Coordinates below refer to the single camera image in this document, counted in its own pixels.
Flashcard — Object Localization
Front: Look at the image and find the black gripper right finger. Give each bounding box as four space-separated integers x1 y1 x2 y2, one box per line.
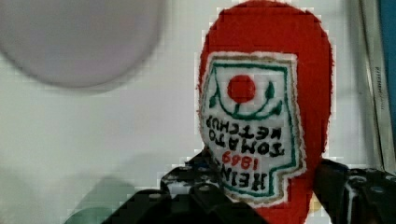
314 159 396 224

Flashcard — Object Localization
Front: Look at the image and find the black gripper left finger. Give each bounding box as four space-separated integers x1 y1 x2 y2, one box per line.
102 151 268 224

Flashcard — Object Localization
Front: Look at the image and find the red plush ketchup bottle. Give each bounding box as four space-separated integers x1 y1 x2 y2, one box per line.
198 0 333 224

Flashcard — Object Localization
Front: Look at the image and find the green mug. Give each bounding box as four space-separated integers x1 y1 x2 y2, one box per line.
64 177 135 224

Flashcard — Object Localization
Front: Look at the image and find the lilac round plate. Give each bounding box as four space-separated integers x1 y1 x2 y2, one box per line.
0 0 165 88

